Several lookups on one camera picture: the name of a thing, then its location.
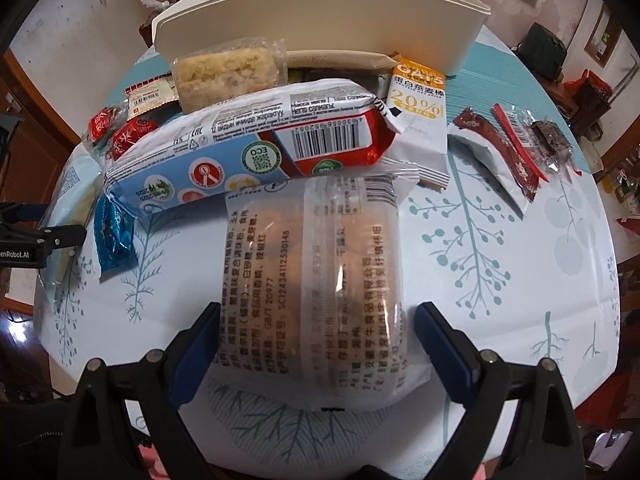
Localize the plastic bag of fruit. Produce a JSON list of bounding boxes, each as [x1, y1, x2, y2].
[[140, 0, 171, 26]]

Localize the pink fleece clothing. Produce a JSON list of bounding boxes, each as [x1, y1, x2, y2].
[[127, 447, 166, 480]]

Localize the red white label packet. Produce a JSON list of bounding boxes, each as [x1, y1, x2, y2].
[[124, 74, 181, 113]]

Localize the orange white oat bar packet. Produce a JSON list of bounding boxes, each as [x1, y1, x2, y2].
[[377, 52, 451, 192]]

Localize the clear printed snack packet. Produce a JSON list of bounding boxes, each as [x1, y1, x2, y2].
[[207, 172, 433, 411]]

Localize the brown wooden door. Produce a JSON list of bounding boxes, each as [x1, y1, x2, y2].
[[0, 50, 76, 211]]

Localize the blue red biscuit packet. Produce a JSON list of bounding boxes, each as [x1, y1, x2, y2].
[[102, 77, 421, 218]]

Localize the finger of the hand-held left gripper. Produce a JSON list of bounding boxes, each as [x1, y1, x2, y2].
[[0, 202, 48, 224], [22, 224, 87, 254]]

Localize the white plastic storage bin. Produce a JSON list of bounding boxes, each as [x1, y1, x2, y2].
[[151, 0, 493, 78]]

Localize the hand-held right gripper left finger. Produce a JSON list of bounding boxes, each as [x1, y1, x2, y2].
[[60, 302, 236, 480]]

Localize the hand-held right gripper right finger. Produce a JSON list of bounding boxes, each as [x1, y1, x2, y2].
[[414, 301, 588, 480]]

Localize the wooden framed wall niche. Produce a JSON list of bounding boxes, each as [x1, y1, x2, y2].
[[585, 10, 623, 66]]

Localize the clear dark cake packet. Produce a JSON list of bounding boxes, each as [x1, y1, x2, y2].
[[492, 104, 583, 183]]

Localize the blue foil snack packet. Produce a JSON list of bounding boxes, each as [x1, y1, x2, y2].
[[94, 195, 138, 281]]

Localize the red white sachet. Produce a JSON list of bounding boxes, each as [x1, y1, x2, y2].
[[446, 107, 541, 221]]

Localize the tree print tablecloth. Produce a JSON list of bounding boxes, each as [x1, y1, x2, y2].
[[32, 25, 618, 466]]

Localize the clear rice crisp packet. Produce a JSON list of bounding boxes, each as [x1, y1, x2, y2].
[[171, 42, 288, 113]]

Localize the dark green air fryer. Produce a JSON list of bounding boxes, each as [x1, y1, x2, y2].
[[520, 22, 568, 81]]

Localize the pale blue white packet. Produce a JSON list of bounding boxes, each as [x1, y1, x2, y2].
[[40, 152, 103, 291]]

